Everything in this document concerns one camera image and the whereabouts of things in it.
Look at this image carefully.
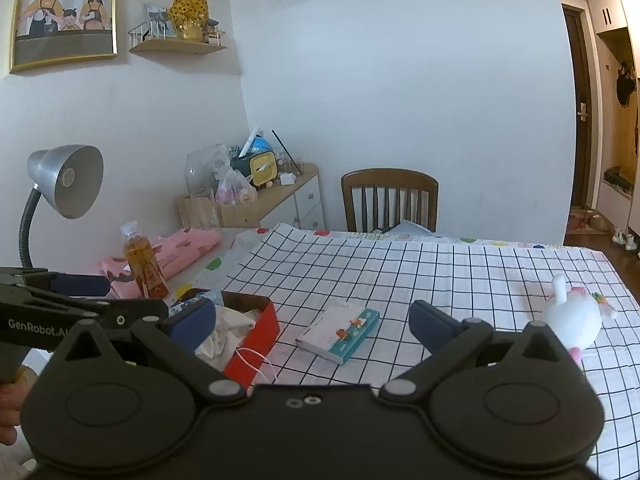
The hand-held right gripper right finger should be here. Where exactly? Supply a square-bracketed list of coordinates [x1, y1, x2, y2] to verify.
[380, 300, 577, 404]

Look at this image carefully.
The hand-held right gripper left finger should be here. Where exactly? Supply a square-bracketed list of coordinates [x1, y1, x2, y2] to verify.
[50, 299, 251, 404]

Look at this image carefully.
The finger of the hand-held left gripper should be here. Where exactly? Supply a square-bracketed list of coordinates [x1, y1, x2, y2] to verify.
[24, 270, 111, 298]
[75, 298, 170, 332]

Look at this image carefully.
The white plastic bag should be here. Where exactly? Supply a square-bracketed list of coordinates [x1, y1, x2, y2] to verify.
[195, 305, 264, 372]

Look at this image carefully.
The red rectangular box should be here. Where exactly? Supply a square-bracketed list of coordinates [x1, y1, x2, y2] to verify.
[169, 287, 281, 392]

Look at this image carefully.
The person's left hand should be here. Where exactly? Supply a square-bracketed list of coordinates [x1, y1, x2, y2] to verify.
[0, 367, 37, 446]

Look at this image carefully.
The bottle of tea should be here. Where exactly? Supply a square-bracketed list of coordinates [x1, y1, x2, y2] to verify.
[120, 221, 170, 300]

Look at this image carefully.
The black grid white tablecloth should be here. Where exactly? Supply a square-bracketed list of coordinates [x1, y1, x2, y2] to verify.
[235, 223, 640, 467]

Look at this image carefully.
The pink cloth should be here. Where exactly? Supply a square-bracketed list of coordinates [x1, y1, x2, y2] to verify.
[97, 227, 224, 301]

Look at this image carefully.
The teal and white box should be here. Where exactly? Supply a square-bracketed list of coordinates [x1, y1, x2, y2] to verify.
[295, 301, 381, 366]

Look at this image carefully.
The light blue cloth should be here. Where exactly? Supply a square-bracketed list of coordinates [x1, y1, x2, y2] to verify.
[370, 220, 434, 239]

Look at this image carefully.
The grey desk lamp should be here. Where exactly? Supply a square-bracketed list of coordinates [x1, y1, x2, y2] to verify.
[19, 145, 105, 272]

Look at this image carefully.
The cardboard box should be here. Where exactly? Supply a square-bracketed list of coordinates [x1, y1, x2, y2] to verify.
[220, 199, 262, 229]

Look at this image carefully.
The white plush bunny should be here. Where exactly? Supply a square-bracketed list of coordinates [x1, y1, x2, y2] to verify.
[542, 274, 619, 367]

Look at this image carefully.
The plastic bag of snacks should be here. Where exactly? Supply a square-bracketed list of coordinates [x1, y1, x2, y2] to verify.
[215, 160, 259, 206]

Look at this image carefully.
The wooden chair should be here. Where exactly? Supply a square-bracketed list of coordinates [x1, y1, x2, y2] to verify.
[341, 168, 440, 234]

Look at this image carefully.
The light wood side cabinet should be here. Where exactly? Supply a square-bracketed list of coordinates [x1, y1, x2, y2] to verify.
[177, 162, 326, 234]

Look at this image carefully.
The small doormat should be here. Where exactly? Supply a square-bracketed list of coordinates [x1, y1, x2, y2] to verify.
[566, 210, 610, 235]

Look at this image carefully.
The pair of white shoes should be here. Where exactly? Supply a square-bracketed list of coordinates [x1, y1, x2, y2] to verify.
[612, 228, 639, 252]

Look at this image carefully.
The dark wooden door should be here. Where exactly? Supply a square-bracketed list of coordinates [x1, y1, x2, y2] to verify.
[561, 2, 594, 212]

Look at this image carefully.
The standing photo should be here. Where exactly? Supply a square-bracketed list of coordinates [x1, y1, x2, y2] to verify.
[144, 4, 171, 39]

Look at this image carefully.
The gold ornament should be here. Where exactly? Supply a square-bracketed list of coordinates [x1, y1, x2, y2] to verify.
[167, 0, 210, 41]

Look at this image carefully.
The wooden wall shelf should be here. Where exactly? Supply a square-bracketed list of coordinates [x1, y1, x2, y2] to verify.
[129, 27, 227, 56]

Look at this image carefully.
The gold framed wall poster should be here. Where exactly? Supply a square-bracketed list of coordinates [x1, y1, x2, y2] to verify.
[10, 0, 120, 75]

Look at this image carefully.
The grey and wood wall cabinet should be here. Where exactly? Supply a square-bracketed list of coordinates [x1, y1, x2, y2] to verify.
[585, 0, 640, 242]

